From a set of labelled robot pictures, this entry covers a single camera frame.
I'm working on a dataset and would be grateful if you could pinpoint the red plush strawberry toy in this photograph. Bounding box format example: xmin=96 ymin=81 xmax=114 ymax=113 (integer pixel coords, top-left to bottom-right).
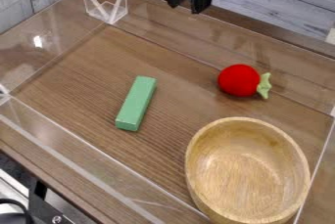
xmin=218 ymin=64 xmax=272 ymax=99

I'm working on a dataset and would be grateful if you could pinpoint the green rectangular block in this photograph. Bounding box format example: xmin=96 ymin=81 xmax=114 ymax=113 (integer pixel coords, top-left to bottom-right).
xmin=116 ymin=76 xmax=157 ymax=131

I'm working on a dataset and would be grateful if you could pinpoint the wooden bowl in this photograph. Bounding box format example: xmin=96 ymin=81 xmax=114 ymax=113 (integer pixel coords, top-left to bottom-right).
xmin=185 ymin=116 xmax=310 ymax=224

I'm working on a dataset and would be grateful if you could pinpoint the clear acrylic tray enclosure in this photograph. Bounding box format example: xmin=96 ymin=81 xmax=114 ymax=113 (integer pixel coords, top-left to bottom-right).
xmin=0 ymin=0 xmax=335 ymax=224

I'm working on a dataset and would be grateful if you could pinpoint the black table leg bracket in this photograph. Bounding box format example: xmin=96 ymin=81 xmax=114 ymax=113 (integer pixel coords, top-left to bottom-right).
xmin=29 ymin=180 xmax=76 ymax=224

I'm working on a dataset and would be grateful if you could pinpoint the black cable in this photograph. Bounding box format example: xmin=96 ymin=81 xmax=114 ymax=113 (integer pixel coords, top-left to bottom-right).
xmin=0 ymin=198 xmax=34 ymax=224

